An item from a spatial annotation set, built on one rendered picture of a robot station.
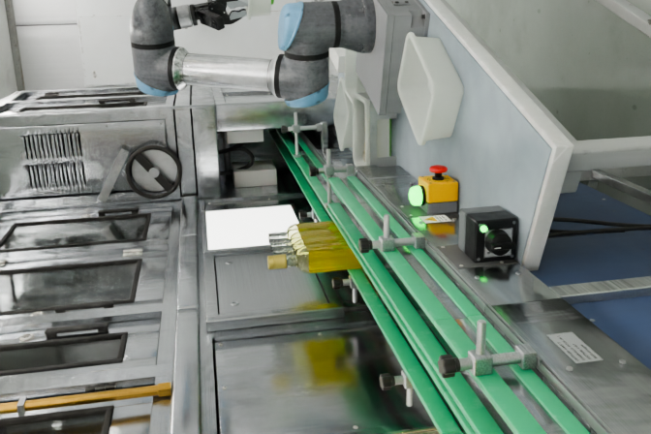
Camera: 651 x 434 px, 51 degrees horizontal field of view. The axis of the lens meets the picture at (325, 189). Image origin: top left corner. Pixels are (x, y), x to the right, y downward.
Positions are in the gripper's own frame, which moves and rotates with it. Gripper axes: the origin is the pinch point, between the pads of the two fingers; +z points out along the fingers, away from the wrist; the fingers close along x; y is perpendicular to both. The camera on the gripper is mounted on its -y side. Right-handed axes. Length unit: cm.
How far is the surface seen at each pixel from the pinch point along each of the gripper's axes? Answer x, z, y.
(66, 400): 25, -53, -131
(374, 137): 22, 26, -62
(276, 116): 50, 2, 13
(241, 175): 76, -17, 16
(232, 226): 60, -21, -39
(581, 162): -11, 48, -136
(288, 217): 64, -2, -35
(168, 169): 60, -44, 6
